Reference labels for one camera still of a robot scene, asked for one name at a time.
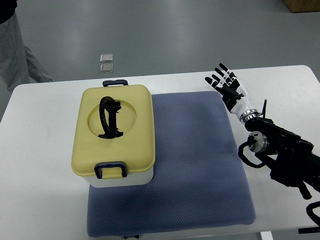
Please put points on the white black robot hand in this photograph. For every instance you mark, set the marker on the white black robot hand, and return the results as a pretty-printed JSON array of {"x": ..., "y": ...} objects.
[{"x": 233, "y": 92}]

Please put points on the yellow storage box lid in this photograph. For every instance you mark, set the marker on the yellow storage box lid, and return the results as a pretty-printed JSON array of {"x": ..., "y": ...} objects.
[{"x": 135, "y": 119}]

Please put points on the black lid handle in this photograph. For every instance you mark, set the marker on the black lid handle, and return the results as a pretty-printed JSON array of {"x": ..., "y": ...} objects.
[{"x": 108, "y": 110}]

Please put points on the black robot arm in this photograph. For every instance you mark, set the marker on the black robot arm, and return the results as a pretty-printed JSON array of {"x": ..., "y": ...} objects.
[{"x": 286, "y": 154}]

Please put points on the cardboard box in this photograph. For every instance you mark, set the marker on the cardboard box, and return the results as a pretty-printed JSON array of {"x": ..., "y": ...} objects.
[{"x": 302, "y": 6}]

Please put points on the white storage box base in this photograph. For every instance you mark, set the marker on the white storage box base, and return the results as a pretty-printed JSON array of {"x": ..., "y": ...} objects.
[{"x": 135, "y": 178}]

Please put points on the blue-grey padded mat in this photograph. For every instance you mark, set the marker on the blue-grey padded mat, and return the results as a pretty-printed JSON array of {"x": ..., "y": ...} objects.
[{"x": 198, "y": 181}]

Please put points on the navy rear latch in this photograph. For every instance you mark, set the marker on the navy rear latch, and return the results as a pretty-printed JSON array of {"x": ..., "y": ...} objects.
[{"x": 117, "y": 82}]

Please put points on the navy latch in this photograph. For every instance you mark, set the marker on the navy latch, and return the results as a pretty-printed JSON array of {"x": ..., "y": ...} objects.
[
  {"x": 117, "y": 82},
  {"x": 111, "y": 170}
]

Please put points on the upper metal floor plate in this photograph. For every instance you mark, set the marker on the upper metal floor plate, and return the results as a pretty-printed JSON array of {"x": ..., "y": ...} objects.
[{"x": 106, "y": 57}]

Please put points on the metal floor plate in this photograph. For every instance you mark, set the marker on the metal floor plate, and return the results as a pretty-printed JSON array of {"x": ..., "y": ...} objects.
[
  {"x": 106, "y": 68},
  {"x": 106, "y": 57}
]

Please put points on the lower metal floor plate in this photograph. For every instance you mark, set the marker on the lower metal floor plate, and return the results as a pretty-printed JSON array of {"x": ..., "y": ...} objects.
[{"x": 106, "y": 68}]

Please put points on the navy front latch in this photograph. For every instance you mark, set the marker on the navy front latch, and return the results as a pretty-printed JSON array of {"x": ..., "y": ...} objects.
[{"x": 111, "y": 170}]

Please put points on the white table leg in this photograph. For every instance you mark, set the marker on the white table leg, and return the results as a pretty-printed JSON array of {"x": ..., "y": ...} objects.
[{"x": 266, "y": 235}]

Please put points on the grey trouser leg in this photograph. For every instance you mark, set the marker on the grey trouser leg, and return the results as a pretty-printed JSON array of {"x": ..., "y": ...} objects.
[{"x": 18, "y": 65}]

